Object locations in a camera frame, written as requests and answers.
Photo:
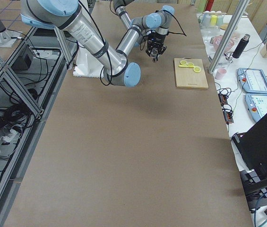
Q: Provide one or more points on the mint green cup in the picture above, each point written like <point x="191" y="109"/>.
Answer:
<point x="220" y="20"/>

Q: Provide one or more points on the black thermos bottle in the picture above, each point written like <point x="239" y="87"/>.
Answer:
<point x="241" y="46"/>

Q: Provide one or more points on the clear glass shaker cup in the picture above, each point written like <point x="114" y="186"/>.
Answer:
<point x="154" y="54"/>

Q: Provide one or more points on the white pillar base mount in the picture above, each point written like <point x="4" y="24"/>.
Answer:
<point x="87" y="65"/>

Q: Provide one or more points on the teach pendant near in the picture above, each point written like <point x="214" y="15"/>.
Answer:
<point x="256" y="105"/>

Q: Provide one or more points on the lemon slice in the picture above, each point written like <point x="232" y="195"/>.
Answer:
<point x="197" y="69"/>
<point x="190" y="64"/>
<point x="183" y="63"/>

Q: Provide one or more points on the pink cup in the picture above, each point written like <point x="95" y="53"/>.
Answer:
<point x="220" y="73"/>

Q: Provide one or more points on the teach pendant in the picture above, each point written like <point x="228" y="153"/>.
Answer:
<point x="256" y="105"/>
<point x="252" y="80"/>

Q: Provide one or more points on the teach pendant far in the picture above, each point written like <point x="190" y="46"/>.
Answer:
<point x="252" y="80"/>

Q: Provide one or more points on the wooden cutting board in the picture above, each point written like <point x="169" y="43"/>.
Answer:
<point x="187" y="78"/>

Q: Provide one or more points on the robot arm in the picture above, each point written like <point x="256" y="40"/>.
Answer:
<point x="119" y="8"/>
<point x="68" y="15"/>

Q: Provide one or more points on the yellow cup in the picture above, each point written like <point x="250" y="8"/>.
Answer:
<point x="213" y="20"/>

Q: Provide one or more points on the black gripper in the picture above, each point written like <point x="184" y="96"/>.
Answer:
<point x="157" y="39"/>

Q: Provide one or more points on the lemon slice middle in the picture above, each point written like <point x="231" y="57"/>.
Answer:
<point x="190" y="64"/>

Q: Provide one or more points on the aluminium frame post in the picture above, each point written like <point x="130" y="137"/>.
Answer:
<point x="241" y="7"/>

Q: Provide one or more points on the black laptop monitor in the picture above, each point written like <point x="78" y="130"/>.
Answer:
<point x="252" y="146"/>

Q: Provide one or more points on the lemon slice bottom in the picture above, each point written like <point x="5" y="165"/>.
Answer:
<point x="197" y="69"/>

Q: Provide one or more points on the lemon slice top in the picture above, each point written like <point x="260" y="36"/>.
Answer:
<point x="183" y="63"/>

